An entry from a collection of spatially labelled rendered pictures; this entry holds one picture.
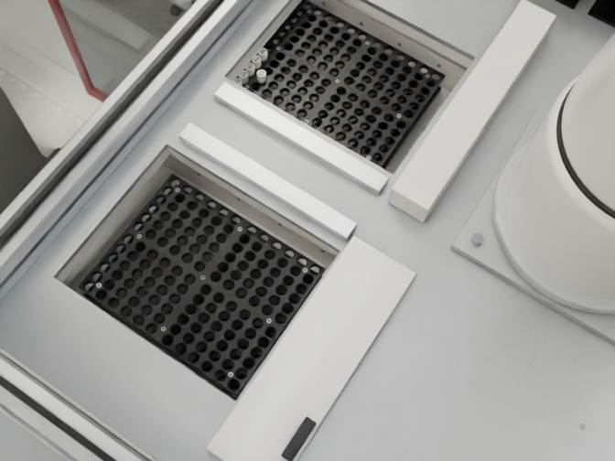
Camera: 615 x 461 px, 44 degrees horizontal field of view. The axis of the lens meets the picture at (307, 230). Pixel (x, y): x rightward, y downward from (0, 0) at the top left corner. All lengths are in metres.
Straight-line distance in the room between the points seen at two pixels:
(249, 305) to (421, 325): 0.20
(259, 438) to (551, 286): 0.34
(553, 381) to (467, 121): 0.30
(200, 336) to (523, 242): 0.37
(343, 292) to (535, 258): 0.20
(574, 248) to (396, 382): 0.22
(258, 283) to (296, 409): 0.17
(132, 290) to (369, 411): 0.30
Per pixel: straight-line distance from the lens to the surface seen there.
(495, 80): 0.94
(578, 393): 0.86
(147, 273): 0.90
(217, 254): 0.90
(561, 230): 0.77
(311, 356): 0.80
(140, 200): 1.01
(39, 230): 0.86
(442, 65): 1.07
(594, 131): 0.68
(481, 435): 0.82
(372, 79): 1.02
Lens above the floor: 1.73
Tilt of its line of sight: 66 degrees down
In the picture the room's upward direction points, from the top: 3 degrees clockwise
